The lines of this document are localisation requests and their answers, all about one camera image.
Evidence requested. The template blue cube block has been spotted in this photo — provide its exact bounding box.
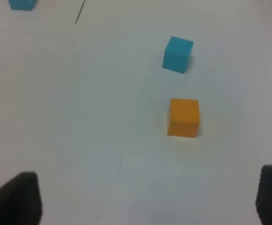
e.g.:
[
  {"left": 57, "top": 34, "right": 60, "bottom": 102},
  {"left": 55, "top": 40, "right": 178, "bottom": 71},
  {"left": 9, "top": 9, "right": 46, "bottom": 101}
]
[{"left": 8, "top": 0, "right": 36, "bottom": 11}]

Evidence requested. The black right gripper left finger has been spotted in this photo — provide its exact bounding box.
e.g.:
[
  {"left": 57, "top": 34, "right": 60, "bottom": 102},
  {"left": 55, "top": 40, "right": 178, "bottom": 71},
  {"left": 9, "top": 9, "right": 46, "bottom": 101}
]
[{"left": 0, "top": 172, "right": 42, "bottom": 225}]

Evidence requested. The orange cube block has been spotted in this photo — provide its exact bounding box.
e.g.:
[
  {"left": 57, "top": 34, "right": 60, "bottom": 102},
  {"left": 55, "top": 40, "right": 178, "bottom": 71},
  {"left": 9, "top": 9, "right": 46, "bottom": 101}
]
[{"left": 167, "top": 98, "right": 200, "bottom": 138}]

